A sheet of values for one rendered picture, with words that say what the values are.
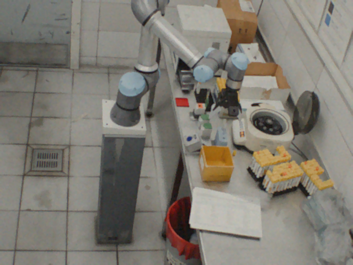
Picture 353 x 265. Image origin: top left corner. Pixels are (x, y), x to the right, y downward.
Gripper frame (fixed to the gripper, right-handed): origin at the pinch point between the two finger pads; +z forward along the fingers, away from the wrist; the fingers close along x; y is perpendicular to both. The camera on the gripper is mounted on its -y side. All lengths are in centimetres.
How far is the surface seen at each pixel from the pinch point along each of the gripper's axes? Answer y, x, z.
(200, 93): 38.1, 6.3, 13.1
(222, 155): -12.0, 0.0, 11.0
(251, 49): 81, -28, 8
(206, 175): -25.4, 9.0, 10.9
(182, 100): 32.7, 16.0, 15.0
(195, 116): 17.0, 10.6, 12.8
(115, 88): 155, 52, 103
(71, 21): 176, 92, 57
